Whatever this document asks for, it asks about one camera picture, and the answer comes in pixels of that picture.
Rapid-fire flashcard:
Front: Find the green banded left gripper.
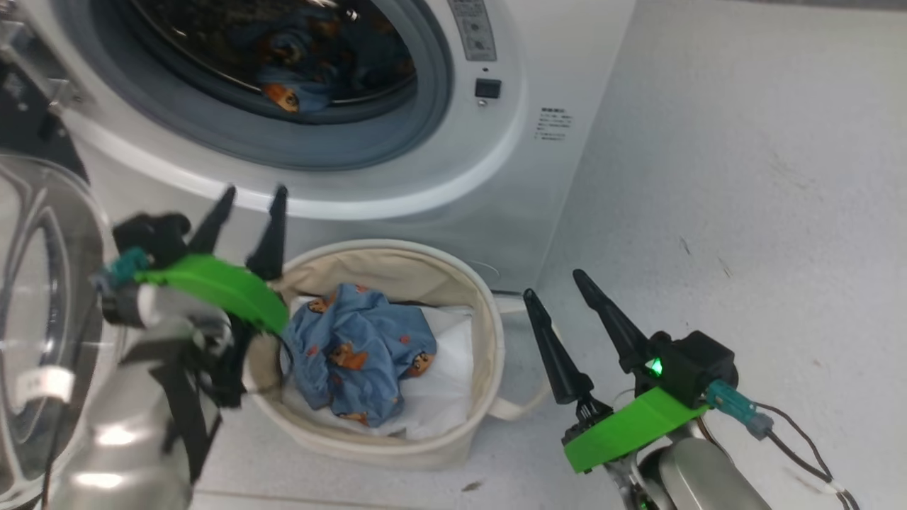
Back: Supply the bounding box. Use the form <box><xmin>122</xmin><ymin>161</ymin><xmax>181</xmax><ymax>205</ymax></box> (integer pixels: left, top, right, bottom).
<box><xmin>133</xmin><ymin>186</ymin><xmax>290</xmax><ymax>355</ymax></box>

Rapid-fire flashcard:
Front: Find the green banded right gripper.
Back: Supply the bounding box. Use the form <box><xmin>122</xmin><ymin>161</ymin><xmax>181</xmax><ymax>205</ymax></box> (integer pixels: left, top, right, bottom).
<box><xmin>523</xmin><ymin>269</ymin><xmax>710</xmax><ymax>474</ymax></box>

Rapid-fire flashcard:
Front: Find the blue bear print garment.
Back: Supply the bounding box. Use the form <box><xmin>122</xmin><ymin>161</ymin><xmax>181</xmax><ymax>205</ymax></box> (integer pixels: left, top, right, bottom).
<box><xmin>234</xmin><ymin>14</ymin><xmax>419</xmax><ymax>118</ymax></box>
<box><xmin>283</xmin><ymin>283</ymin><xmax>438</xmax><ymax>428</ymax></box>

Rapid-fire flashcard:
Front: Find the washing machine glass door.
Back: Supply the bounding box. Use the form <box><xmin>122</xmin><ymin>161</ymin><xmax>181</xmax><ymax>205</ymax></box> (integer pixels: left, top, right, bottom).
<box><xmin>0</xmin><ymin>0</ymin><xmax>118</xmax><ymax>510</ymax></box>

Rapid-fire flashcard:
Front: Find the white cloth basket liner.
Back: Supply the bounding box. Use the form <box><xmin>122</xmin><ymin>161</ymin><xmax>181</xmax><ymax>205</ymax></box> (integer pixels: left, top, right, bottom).
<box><xmin>282</xmin><ymin>296</ymin><xmax>474</xmax><ymax>440</ymax></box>

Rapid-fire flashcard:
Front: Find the stainless steel washing machine drum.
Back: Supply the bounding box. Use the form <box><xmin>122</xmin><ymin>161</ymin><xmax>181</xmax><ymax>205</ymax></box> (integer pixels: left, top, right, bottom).
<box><xmin>128</xmin><ymin>0</ymin><xmax>420</xmax><ymax>125</ymax></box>

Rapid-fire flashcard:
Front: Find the cream canvas laundry basket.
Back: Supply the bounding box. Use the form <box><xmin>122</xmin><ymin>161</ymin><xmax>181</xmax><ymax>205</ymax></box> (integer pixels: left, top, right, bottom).
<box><xmin>244</xmin><ymin>239</ymin><xmax>560</xmax><ymax>472</ymax></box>

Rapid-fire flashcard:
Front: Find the white front-load washing machine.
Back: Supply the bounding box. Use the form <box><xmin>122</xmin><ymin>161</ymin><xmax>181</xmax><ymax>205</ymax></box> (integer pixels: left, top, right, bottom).
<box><xmin>21</xmin><ymin>0</ymin><xmax>637</xmax><ymax>295</ymax></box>

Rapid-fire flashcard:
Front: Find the small printed text label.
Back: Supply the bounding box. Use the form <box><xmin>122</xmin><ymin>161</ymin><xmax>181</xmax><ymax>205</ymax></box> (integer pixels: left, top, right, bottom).
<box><xmin>535</xmin><ymin>108</ymin><xmax>573</xmax><ymax>142</ymax></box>

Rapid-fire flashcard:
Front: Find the grey instruction sticker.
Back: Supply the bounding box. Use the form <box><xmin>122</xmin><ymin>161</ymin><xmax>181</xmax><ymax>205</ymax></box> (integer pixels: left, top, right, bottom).
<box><xmin>448</xmin><ymin>0</ymin><xmax>497</xmax><ymax>62</ymax></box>

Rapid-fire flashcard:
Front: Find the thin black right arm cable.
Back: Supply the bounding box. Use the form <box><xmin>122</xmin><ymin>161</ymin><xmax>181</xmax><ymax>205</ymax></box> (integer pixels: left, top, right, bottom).
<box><xmin>753</xmin><ymin>402</ymin><xmax>862</xmax><ymax>510</ymax></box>

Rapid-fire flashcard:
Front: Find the black left arm cable with tag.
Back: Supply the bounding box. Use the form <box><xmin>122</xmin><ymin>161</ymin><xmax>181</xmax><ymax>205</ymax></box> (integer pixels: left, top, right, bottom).
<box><xmin>14</xmin><ymin>297</ymin><xmax>103</xmax><ymax>510</ymax></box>

